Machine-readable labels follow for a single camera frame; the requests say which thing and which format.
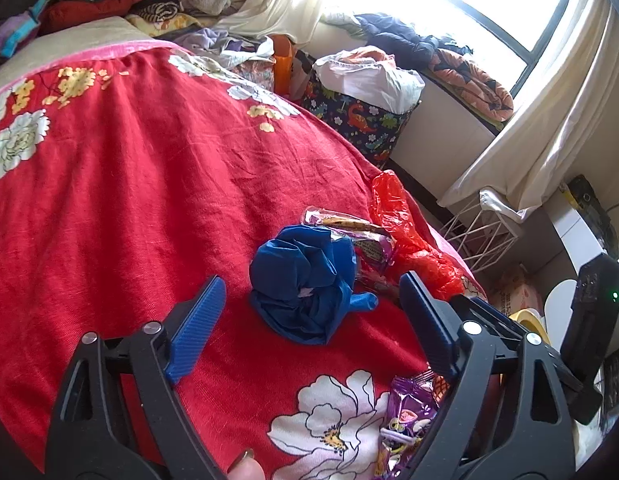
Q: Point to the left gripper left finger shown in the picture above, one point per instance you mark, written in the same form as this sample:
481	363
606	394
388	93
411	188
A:
91	435

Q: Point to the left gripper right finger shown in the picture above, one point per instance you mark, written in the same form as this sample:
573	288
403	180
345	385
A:
505	415

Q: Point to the purple candy wrapper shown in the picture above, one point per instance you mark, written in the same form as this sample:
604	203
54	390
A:
412	406

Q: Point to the red plastic bag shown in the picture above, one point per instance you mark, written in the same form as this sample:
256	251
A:
415	248

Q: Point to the purple cookie snack wrapper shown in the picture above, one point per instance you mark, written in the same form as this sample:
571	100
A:
374	247

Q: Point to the blue plastic bag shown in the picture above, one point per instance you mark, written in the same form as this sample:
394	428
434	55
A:
303	284

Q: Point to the yellow rimmed black trash bin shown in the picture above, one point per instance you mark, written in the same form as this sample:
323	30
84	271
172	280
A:
532	321

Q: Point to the person's left hand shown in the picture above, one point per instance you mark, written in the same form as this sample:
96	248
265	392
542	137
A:
245	467

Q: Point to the white chair back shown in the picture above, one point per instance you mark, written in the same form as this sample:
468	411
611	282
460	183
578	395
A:
558	312

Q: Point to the black electronic device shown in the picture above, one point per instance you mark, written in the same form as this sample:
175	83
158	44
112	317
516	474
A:
595	310

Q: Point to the white desk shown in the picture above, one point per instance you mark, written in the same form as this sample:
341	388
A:
575	243

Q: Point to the red floral bed blanket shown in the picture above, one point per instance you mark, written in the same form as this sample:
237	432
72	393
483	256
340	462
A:
131	172

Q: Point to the dinosaur print laundry basket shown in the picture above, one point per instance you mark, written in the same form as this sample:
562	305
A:
373	130

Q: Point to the orange patterned folded quilt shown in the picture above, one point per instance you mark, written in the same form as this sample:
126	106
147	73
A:
472	85

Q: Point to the white clothes in basket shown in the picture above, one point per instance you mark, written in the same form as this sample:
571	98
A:
370	75

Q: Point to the floral fabric bag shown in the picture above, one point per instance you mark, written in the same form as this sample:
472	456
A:
257	71

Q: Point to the orange plastic bag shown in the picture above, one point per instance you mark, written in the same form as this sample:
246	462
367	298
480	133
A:
284	54

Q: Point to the dark blue jacket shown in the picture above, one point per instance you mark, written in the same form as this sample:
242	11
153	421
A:
410	50

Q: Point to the cream window curtain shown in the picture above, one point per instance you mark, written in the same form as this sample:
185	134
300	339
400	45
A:
529	158

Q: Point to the white wire side table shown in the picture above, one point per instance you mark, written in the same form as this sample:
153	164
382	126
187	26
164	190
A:
483	230

